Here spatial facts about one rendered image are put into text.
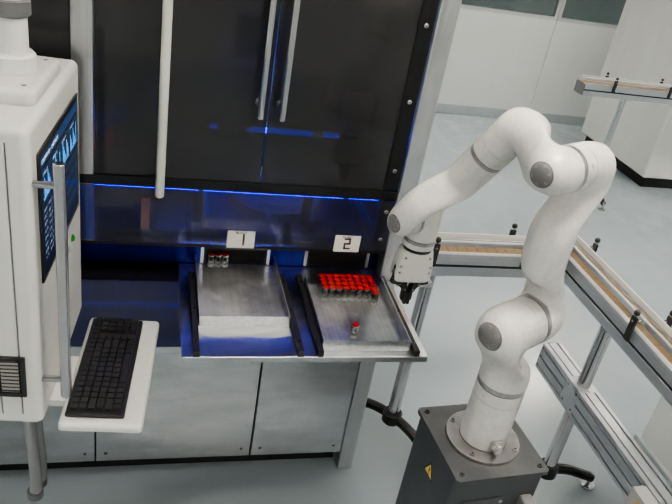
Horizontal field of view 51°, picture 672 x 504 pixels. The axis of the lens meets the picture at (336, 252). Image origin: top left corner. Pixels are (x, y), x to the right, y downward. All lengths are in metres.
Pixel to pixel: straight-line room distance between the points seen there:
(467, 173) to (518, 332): 0.38
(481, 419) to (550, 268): 0.44
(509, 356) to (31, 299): 1.05
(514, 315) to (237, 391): 1.24
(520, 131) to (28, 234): 1.04
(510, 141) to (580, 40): 6.23
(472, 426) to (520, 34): 5.95
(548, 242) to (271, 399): 1.37
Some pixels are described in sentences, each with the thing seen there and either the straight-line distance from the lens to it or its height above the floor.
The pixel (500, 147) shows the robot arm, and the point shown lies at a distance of 1.61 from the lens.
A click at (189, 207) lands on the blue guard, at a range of 2.15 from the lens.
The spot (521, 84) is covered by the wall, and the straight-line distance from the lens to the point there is 7.64.
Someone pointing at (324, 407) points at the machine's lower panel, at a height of 0.32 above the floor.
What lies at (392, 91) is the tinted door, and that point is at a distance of 2.12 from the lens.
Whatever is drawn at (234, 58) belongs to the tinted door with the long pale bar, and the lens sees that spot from 2.01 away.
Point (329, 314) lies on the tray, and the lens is 2.17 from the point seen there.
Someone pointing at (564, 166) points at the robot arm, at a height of 1.64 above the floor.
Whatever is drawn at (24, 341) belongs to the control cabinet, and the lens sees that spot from 1.74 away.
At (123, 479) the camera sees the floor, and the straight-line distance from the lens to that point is 2.84.
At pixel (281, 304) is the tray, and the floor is 0.88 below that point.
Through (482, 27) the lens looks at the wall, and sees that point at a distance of 7.29.
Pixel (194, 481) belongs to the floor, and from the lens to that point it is 2.82.
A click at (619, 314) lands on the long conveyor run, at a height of 0.93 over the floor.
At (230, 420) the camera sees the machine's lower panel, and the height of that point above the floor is 0.27.
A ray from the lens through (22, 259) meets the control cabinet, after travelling 1.61.
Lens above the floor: 2.09
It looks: 29 degrees down
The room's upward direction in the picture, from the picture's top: 10 degrees clockwise
